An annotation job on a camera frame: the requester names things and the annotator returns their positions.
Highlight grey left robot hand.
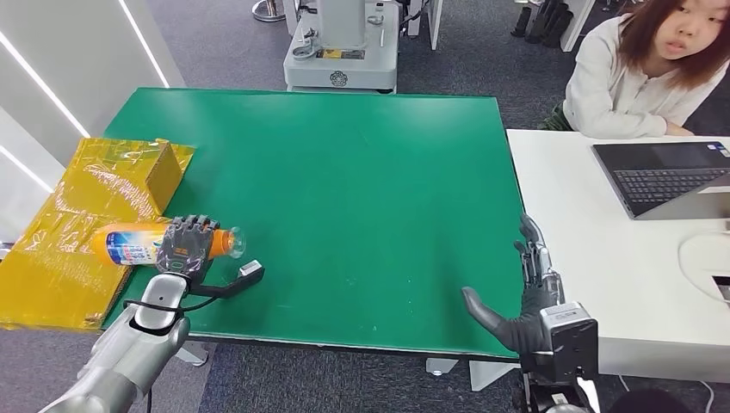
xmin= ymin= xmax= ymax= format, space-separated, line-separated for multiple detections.
xmin=155 ymin=213 xmax=222 ymax=285

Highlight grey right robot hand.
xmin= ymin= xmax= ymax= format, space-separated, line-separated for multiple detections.
xmin=460 ymin=213 xmax=566 ymax=355

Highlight orange plastic bottle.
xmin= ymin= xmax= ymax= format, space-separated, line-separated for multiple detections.
xmin=90 ymin=221 xmax=248 ymax=268

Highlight white desk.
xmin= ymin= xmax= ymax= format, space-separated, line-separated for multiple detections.
xmin=506 ymin=128 xmax=730 ymax=384

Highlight yellow taped cardboard box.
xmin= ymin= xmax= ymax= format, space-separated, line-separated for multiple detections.
xmin=0 ymin=137 xmax=197 ymax=333

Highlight green table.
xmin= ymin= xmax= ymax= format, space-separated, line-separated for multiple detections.
xmin=101 ymin=87 xmax=527 ymax=393

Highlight white round stand base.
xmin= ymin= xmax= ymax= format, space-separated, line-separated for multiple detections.
xmin=677 ymin=231 xmax=730 ymax=307

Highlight dark grey laptop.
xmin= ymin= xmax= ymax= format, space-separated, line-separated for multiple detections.
xmin=591 ymin=140 xmax=730 ymax=222

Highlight metal chair base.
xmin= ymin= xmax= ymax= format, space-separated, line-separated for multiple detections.
xmin=251 ymin=0 xmax=287 ymax=24

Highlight person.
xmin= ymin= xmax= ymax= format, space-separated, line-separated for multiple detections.
xmin=538 ymin=0 xmax=730 ymax=141

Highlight black boots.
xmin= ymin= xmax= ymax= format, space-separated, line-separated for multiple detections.
xmin=510 ymin=0 xmax=575 ymax=50

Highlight white furniture panel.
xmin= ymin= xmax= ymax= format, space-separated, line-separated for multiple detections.
xmin=406 ymin=0 xmax=445 ymax=52

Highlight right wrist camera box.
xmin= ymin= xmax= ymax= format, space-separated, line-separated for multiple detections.
xmin=520 ymin=302 xmax=601 ymax=389

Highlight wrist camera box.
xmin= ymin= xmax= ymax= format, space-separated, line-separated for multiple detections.
xmin=520 ymin=302 xmax=601 ymax=389
xmin=187 ymin=259 xmax=267 ymax=301

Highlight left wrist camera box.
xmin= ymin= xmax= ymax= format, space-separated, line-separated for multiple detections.
xmin=187 ymin=259 xmax=267 ymax=301

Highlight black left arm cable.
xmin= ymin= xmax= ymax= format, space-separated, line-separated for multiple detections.
xmin=121 ymin=293 xmax=220 ymax=413

